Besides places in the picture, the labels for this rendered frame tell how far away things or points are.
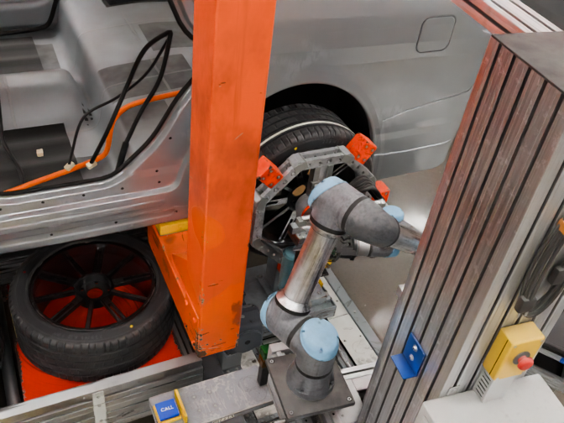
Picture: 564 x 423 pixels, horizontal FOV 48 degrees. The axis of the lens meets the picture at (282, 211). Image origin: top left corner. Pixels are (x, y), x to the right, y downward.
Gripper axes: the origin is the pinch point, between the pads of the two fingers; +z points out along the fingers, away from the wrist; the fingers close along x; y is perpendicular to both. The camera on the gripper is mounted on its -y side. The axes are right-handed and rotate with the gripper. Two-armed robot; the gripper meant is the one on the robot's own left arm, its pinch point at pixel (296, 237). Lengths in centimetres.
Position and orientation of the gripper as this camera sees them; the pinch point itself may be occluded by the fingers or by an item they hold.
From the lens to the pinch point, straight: 213.0
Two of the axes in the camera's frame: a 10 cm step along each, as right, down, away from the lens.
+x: -1.9, 5.1, 8.4
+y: 0.6, 8.6, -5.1
